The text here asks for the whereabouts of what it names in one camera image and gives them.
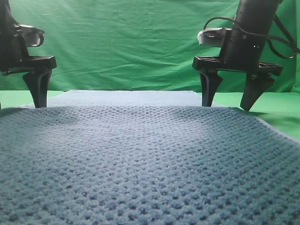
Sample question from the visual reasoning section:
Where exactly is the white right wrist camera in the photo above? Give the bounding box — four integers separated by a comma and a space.
197, 28, 226, 47

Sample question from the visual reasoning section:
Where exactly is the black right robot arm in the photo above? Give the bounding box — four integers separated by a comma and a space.
192, 0, 282, 111

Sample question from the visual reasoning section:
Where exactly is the green backdrop cloth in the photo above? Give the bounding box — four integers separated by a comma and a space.
0, 0, 300, 93

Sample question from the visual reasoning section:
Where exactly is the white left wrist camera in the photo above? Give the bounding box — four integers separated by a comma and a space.
19, 24, 45, 47

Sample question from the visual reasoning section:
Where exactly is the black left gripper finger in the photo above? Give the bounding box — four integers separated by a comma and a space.
22, 69, 52, 108

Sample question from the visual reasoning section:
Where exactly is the blue waffle-weave towel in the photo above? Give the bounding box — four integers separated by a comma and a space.
0, 91, 300, 225

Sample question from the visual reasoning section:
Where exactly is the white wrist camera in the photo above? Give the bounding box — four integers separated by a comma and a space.
19, 24, 45, 47
197, 28, 226, 47

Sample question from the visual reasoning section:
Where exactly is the black camera cable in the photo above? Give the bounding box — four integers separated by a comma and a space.
203, 13, 300, 60

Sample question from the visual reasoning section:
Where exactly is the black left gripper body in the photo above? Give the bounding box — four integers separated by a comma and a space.
0, 25, 57, 75

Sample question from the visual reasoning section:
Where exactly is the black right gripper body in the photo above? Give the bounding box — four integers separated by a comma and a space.
192, 28, 283, 76

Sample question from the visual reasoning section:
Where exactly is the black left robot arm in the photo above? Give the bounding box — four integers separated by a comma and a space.
0, 0, 57, 108

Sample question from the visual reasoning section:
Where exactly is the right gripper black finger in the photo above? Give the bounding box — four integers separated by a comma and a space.
199, 69, 223, 107
240, 74, 275, 111

